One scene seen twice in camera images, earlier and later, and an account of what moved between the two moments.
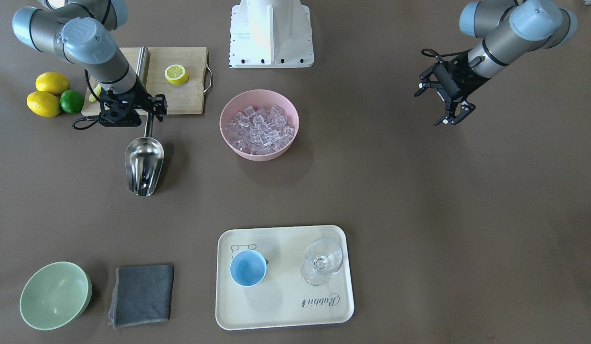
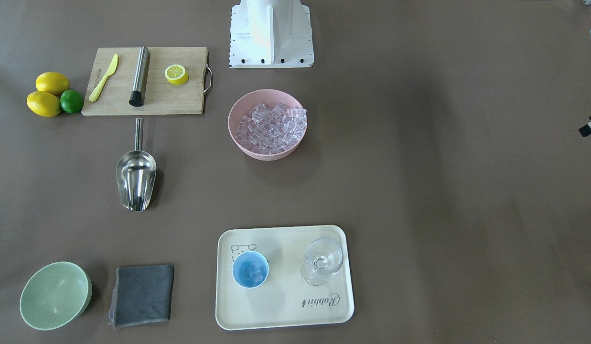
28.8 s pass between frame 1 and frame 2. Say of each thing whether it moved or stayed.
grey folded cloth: stayed
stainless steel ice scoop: moved
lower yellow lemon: stayed
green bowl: stayed
